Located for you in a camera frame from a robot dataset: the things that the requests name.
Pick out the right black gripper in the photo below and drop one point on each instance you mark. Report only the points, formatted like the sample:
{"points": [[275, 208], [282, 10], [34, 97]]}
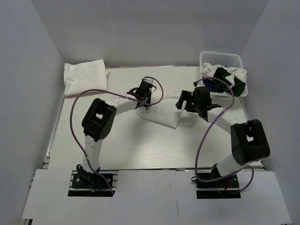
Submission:
{"points": [[186, 96]]}

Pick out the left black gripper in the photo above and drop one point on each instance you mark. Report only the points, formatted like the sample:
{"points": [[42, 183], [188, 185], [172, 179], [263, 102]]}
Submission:
{"points": [[148, 101]]}

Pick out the white graphic t shirt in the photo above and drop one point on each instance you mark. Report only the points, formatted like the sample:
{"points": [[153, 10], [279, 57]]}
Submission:
{"points": [[164, 113]]}

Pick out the dark green white t shirt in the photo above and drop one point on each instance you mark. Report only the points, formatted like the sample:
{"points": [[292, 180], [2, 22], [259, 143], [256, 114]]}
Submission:
{"points": [[233, 77]]}

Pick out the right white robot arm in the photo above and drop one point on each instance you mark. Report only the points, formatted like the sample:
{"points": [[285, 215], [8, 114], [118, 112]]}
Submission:
{"points": [[248, 140]]}

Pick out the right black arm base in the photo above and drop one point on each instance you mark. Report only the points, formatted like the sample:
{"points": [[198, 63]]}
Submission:
{"points": [[227, 188]]}

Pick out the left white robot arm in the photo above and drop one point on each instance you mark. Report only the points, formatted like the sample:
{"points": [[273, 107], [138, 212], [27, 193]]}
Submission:
{"points": [[98, 121]]}

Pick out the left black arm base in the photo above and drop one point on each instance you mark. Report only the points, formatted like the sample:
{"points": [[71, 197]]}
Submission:
{"points": [[87, 184]]}

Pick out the blue t shirt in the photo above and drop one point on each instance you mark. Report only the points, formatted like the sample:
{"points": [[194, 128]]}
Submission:
{"points": [[209, 84]]}

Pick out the folded white t shirt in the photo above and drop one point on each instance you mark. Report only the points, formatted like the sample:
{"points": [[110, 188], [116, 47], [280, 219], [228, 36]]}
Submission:
{"points": [[84, 76]]}

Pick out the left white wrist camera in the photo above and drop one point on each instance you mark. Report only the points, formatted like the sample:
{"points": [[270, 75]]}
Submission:
{"points": [[148, 80]]}

